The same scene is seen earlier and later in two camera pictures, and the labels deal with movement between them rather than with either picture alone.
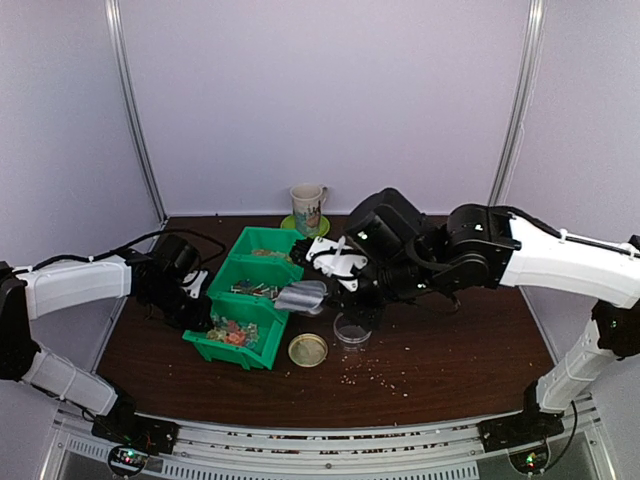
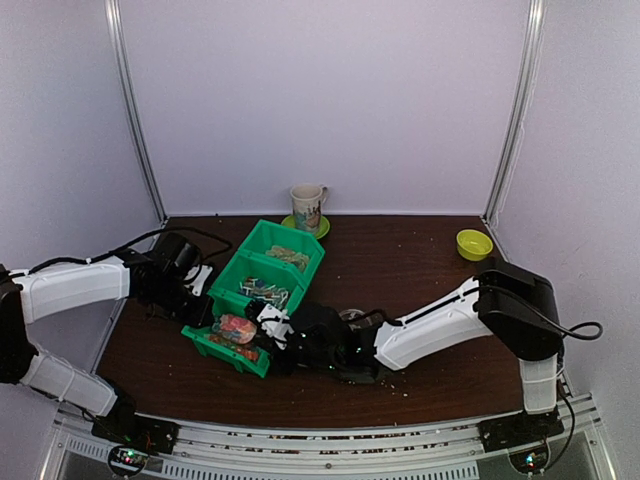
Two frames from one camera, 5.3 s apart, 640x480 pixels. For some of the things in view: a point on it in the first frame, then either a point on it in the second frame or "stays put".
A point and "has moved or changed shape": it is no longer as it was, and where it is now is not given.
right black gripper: [364, 316] to [284, 366]
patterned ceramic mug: [308, 199] stays put
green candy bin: [248, 282] has moved or changed shape
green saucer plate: [289, 222] stays put
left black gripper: [200, 319] stays put
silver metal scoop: [305, 296] to [237, 329]
